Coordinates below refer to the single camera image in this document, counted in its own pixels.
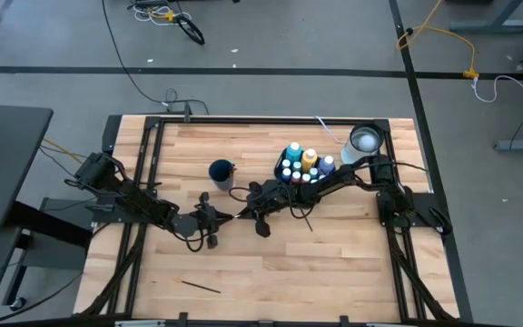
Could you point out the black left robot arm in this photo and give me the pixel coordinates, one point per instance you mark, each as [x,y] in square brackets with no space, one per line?
[143,202]

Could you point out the small white-capped paint bottle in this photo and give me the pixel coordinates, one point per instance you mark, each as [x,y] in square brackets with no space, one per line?
[296,165]
[286,162]

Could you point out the small blue paint bottle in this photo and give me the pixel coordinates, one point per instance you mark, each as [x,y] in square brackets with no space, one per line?
[286,174]

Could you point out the black metal table frame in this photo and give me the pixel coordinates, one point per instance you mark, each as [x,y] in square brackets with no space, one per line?
[266,121]

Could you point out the teal plastic caddy bin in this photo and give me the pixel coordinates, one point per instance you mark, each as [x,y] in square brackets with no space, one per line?
[277,170]

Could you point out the small turquoise paint bottle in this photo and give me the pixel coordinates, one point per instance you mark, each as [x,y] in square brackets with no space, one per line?
[321,177]

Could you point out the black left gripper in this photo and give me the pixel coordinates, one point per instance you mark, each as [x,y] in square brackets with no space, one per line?
[208,218]

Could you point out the black caster wheel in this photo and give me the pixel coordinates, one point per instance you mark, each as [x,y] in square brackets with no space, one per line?
[17,303]

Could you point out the large purple paint bottle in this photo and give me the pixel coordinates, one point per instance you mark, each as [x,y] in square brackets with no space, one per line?
[327,164]

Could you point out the blue-grey plastic cup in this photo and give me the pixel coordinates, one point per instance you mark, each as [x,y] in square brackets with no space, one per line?
[220,172]

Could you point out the large teal paint bottle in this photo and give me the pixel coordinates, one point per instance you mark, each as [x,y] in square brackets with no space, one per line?
[293,152]

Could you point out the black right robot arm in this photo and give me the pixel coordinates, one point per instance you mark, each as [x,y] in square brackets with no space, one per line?
[334,181]

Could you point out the black rolling cart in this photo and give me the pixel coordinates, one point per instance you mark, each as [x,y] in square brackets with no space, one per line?
[39,236]

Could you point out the large yellow paint bottle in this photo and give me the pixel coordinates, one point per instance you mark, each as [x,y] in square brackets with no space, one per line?
[308,159]

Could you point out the wide black brush gold ferrule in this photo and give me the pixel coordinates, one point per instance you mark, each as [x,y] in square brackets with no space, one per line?
[232,170]

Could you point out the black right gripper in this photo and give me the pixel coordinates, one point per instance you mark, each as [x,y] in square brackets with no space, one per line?
[279,195]

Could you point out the grey desk leg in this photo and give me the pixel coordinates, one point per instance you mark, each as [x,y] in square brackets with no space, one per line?
[520,144]
[484,25]

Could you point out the black side desk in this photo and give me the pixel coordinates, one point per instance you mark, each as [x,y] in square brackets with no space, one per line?
[7,163]

